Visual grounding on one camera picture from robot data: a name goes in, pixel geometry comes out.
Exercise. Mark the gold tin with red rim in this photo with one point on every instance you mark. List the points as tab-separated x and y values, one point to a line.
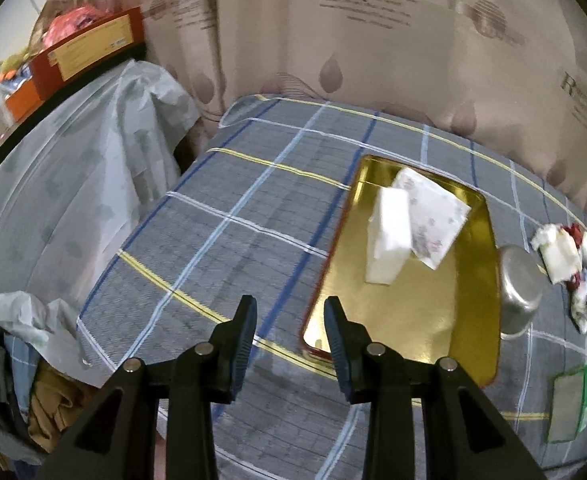
423	305

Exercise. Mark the orange box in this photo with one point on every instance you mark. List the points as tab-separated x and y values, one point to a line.
22	102

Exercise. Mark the white folded cloth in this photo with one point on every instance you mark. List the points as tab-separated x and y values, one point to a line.
386	240

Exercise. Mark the pink plastic bag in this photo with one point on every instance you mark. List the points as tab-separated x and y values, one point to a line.
71	25

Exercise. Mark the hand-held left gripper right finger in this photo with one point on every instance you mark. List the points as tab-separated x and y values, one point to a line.
335	345

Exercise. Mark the mustard brown garment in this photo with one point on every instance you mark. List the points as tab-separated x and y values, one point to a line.
58	410

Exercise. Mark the grey plaid bedsheet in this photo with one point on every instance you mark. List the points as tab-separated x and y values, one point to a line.
253	200

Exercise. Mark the light blue plaid cloth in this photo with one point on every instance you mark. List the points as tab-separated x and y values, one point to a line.
21	370

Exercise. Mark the white towel with yellow edge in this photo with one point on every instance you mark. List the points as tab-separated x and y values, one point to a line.
559	259

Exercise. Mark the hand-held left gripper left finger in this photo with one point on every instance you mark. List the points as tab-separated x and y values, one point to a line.
244	340

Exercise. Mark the metal bowl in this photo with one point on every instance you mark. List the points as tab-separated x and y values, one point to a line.
519	285

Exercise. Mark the floral patterned napkin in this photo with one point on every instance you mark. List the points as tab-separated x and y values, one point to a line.
441	220

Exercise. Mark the white plastic sheet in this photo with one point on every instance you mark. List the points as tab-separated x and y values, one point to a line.
73	185

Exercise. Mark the beige printed curtain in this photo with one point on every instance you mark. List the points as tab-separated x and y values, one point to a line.
373	60

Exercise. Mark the red cardboard box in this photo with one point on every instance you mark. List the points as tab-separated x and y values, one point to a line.
91	45

